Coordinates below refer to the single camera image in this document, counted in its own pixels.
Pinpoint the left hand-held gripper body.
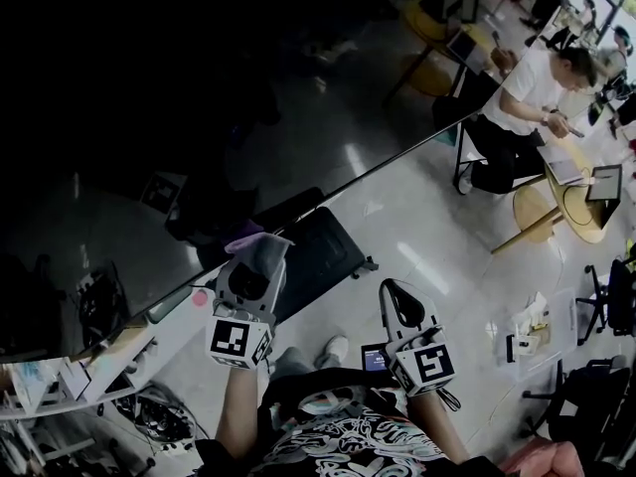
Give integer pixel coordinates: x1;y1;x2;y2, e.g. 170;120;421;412
205;299;278;372

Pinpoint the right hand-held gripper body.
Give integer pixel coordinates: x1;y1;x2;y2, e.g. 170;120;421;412
385;323;458;398

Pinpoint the purple grey wiping cloth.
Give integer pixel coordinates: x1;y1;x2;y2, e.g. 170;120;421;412
224;219;295;281

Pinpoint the large black glossy screen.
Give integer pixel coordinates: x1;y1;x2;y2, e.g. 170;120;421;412
0;0;585;365

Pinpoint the person's left forearm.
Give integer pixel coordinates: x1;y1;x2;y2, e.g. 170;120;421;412
213;363;273;455

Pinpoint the person's right forearm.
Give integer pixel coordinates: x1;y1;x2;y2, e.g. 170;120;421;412
405;389;472;465

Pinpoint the small dark screen device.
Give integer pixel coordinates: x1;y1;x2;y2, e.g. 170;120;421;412
360;342;395;374

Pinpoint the green storage tray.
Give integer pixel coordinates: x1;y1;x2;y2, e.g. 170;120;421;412
145;284;194;326

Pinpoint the black display stand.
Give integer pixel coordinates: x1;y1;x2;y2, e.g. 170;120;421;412
269;204;381;326

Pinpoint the person's left leg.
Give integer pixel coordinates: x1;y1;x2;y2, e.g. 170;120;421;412
270;333;351;383

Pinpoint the person's black printed shirt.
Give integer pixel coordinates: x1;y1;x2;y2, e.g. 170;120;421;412
193;368;503;477

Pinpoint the brown cardboard box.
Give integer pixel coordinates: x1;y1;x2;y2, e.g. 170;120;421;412
95;312;151;353

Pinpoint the white metal shelving unit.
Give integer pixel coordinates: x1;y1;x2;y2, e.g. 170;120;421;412
0;265;223;466

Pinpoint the clear plastic storage bin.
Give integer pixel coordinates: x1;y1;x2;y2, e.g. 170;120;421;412
493;287;581;383

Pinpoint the round wooden stool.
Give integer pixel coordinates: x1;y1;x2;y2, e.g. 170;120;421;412
490;183;563;256

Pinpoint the black folding chair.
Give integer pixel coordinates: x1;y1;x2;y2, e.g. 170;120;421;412
450;113;499;192

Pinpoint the black office chair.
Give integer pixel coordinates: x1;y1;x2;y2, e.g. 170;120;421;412
574;257;636;348
520;354;636;465

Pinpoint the round wooden table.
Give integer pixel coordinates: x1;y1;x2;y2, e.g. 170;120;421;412
543;138;623;246

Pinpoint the bag of blue gloves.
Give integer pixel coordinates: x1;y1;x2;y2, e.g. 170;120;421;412
14;363;51;390

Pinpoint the silver laptop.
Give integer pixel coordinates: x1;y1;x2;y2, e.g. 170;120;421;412
538;143;586;187

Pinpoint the dark tablet on stand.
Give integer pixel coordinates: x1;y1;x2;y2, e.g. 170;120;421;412
584;163;624;232

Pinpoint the black cord loop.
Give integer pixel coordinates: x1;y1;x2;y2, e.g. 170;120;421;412
435;387;462;412

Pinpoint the black equipment and cable pile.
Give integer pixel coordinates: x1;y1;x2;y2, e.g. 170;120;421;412
112;382;199;455

